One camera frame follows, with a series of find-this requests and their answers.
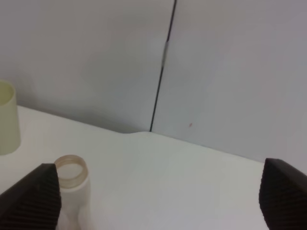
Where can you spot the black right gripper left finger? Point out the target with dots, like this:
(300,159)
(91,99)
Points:
(34,202)

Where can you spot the clear bottle pink label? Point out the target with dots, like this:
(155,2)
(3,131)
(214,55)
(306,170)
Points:
(75,191)

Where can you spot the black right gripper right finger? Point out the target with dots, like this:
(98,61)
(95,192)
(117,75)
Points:
(283,196)

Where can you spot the pale yellow plastic cup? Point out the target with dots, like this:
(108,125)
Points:
(10,136)

